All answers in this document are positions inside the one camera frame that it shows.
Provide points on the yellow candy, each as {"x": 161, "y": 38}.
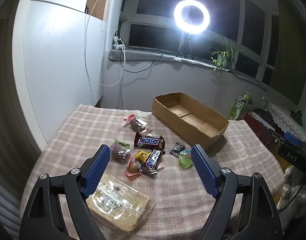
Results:
{"x": 141, "y": 155}

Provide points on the red box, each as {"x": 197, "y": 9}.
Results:
{"x": 255, "y": 127}

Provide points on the green candy packet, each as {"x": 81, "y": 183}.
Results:
{"x": 185, "y": 163}

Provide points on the small black snack packet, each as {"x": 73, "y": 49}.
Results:
{"x": 177, "y": 149}

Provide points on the white window frame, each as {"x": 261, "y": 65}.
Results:
{"x": 239, "y": 25}

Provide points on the white figurine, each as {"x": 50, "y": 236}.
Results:
{"x": 288, "y": 187}

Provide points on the clear wafer biscuit packet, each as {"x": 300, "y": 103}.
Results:
{"x": 123, "y": 205}

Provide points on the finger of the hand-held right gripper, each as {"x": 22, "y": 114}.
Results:
{"x": 292, "y": 138}

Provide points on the brown date packet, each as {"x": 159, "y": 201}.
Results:
{"x": 119, "y": 151}

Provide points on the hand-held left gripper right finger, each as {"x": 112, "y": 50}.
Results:
{"x": 204, "y": 172}

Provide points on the pink candy wrapper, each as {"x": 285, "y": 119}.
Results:
{"x": 131, "y": 175}
{"x": 146, "y": 130}

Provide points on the brown wooden panel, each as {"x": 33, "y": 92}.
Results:
{"x": 100, "y": 0}

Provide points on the large brown chocolate bar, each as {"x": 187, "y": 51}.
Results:
{"x": 148, "y": 140}

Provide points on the red and silver candy packet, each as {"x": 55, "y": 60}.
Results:
{"x": 135, "y": 122}

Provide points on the dark object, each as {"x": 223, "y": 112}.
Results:
{"x": 297, "y": 117}

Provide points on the potted spider plant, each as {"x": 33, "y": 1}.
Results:
{"x": 224, "y": 55}

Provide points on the white power strip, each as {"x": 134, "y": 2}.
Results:
{"x": 118, "y": 43}

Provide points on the white lace cloth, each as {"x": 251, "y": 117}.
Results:
{"x": 283, "y": 117}

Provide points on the green carton box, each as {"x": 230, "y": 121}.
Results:
{"x": 236, "y": 108}

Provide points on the small brown chocolate bar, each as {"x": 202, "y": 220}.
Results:
{"x": 151, "y": 161}

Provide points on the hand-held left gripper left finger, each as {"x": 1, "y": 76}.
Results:
{"x": 98, "y": 170}

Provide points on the cardboard box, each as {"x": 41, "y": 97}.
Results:
{"x": 183, "y": 130}

